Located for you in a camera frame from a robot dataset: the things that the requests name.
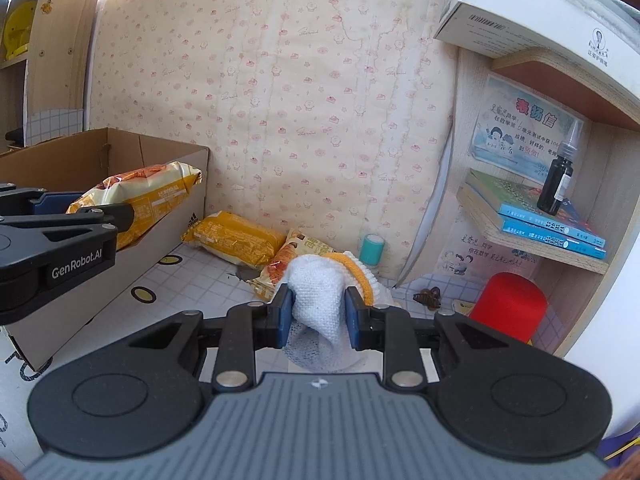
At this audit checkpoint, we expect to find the croissant snack packet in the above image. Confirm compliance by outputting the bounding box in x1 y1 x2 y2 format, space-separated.
248 229 334 301

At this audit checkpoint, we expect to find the orange yellow snack packet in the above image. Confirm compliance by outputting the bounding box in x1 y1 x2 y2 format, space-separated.
66 162 202 250

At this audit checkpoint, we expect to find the white knit glove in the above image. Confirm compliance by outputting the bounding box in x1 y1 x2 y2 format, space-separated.
281 252 394 373

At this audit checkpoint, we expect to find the black object on shelf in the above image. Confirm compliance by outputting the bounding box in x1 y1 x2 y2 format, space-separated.
6 127 24 148

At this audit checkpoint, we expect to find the yellow plastic object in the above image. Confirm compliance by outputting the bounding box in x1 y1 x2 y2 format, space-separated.
3 0 36 61

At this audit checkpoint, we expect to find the open cardboard box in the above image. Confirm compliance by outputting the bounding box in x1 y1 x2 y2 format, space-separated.
1 128 209 370

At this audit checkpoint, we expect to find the teal cap stamp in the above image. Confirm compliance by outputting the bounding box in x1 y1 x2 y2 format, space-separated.
359 234 385 266

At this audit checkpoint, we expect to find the brown hair claw clip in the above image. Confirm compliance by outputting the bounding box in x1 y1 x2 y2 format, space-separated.
412 286 442 311

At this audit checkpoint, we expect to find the pink cartoon poster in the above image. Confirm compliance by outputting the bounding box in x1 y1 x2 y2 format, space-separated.
435 209 539 282

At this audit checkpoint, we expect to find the red cylinder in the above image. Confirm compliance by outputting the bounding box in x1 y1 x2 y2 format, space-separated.
469 272 548 344

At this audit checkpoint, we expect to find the upper blue book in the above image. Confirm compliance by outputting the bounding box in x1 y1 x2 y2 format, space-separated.
464 169 606 250

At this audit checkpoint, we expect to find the blue book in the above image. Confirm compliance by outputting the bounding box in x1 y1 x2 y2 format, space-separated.
457 184 608 274
464 169 606 250

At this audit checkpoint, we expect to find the lower blue book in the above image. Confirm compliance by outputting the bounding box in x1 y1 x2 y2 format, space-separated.
457 184 608 274

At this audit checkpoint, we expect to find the black spray bottle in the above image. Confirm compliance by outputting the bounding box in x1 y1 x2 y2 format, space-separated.
537 119 584 216

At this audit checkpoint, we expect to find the blue cartoon poster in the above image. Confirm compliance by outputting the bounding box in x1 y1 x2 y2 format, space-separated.
471 75 584 184

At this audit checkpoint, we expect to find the white flat box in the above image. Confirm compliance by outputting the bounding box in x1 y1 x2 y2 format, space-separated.
435 0 639 99

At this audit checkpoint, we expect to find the patterned wall cloth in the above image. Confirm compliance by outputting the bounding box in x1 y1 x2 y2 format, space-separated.
88 0 457 278

